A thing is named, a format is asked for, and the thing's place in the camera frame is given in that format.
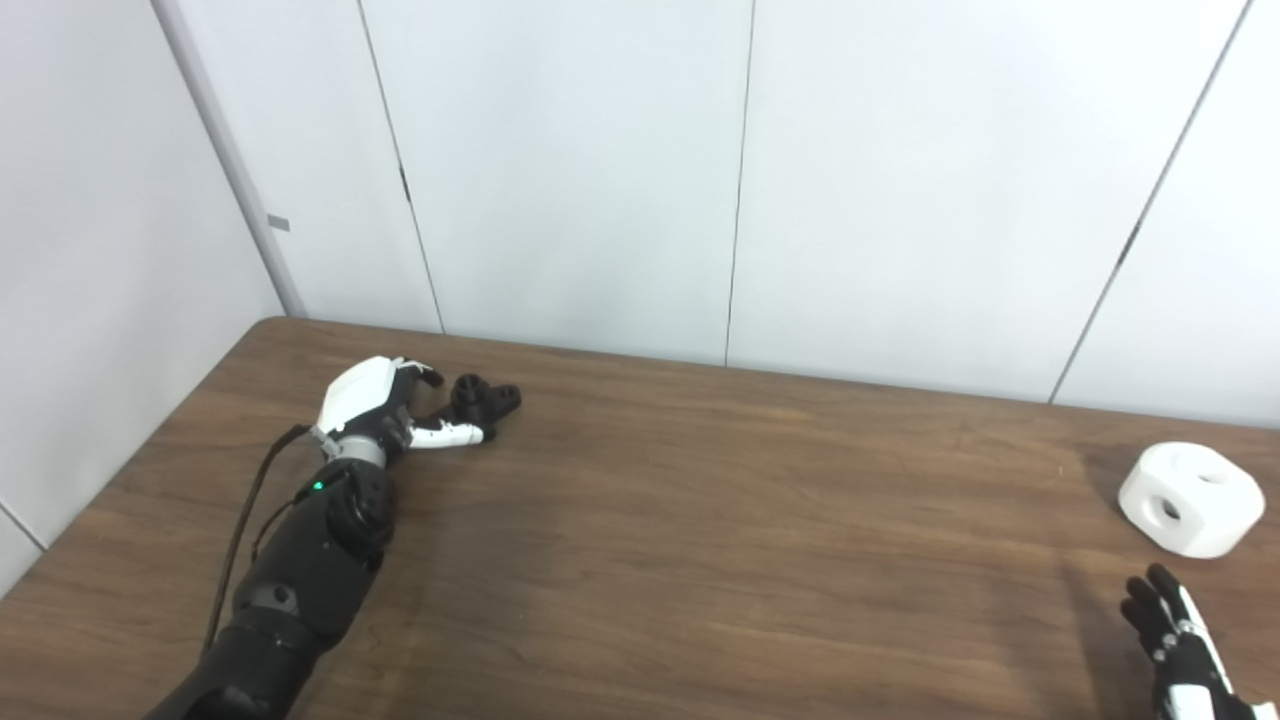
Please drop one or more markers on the round white plastic piece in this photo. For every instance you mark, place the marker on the round white plastic piece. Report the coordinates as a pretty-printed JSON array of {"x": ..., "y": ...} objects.
[{"x": 1195, "y": 520}]

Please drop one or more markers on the grey wall corner strip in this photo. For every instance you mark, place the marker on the grey wall corner strip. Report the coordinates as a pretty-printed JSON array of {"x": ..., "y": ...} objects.
[{"x": 235, "y": 170}]

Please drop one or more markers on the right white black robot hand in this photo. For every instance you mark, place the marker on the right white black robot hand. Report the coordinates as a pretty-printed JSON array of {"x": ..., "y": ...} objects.
[{"x": 1185, "y": 650}]

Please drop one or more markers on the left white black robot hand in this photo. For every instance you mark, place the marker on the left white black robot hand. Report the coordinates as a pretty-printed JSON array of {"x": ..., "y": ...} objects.
[{"x": 360, "y": 395}]

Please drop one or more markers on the black flanged holder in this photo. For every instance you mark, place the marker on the black flanged holder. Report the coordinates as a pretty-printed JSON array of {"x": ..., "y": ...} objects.
[{"x": 485, "y": 398}]

